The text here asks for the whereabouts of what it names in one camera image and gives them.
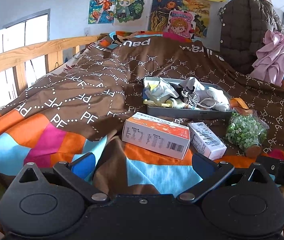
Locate small white carton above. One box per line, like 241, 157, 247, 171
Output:
188, 122, 228, 161

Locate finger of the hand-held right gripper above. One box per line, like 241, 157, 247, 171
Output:
256, 155, 282, 180

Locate pink child wall poster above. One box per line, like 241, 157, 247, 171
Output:
167, 10, 196, 40

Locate blond boy green poster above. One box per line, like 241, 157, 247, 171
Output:
113, 0, 154, 27

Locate bright window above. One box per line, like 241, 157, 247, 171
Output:
0, 8, 52, 108

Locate clear plastic packet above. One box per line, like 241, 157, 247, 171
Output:
144, 78, 180, 100

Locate plain white sock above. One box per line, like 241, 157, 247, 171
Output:
205, 87, 231, 112

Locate grey metal tray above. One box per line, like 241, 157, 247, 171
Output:
142, 77, 233, 121

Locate pink clothes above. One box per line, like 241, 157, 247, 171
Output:
249, 30, 284, 87

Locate orange landscape wall poster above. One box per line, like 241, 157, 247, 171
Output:
181, 0, 211, 39

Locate yellow sock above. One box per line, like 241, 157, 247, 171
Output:
144, 97, 185, 110

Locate orange-haired girl blue poster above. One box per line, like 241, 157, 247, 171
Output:
88, 0, 119, 25

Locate brown colourful printed blanket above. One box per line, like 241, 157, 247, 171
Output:
0, 30, 284, 196

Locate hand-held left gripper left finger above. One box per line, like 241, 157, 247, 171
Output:
14, 152, 110, 204

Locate orange cup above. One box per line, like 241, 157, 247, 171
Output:
229, 97, 254, 111

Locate orange and white carton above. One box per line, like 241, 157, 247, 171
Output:
121, 112, 191, 161

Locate brown quilted jacket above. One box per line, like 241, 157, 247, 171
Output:
217, 0, 284, 75

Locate bagged bottle of green beads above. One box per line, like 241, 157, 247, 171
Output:
224, 107, 269, 159

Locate long wooden bed rail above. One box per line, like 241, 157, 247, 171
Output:
0, 35, 100, 108

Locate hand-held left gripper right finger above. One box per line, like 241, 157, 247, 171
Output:
178, 152, 274, 204

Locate light grey cloth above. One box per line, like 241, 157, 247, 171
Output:
183, 77, 208, 96

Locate dark swirly night poster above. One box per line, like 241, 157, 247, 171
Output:
148, 0, 185, 32

